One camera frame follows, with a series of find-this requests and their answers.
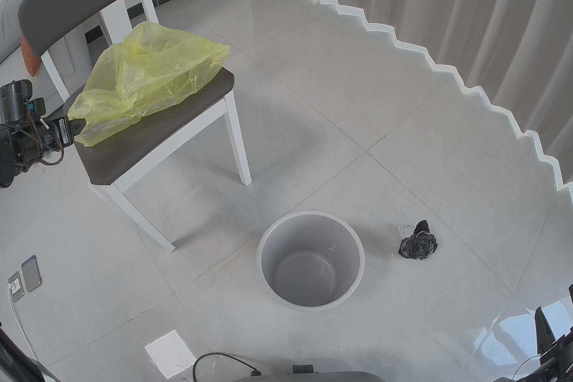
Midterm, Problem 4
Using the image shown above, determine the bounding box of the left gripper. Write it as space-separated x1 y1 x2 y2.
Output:
20 115 86 170

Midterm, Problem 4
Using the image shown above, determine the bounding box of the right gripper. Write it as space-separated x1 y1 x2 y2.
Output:
535 284 573 382

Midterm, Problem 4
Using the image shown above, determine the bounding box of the yellow plastic bag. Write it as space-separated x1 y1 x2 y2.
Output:
68 22 231 147

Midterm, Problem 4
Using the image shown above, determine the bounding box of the black plastic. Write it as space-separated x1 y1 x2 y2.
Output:
398 220 438 260

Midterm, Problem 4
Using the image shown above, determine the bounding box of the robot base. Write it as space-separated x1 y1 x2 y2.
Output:
233 364 381 382

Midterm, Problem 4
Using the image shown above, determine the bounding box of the white trash bin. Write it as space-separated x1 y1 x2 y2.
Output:
257 211 364 311

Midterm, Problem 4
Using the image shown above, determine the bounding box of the pale grey sofa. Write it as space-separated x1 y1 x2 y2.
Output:
0 0 92 117

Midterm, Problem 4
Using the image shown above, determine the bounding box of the black cable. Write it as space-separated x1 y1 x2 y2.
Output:
192 352 262 382
514 354 544 382

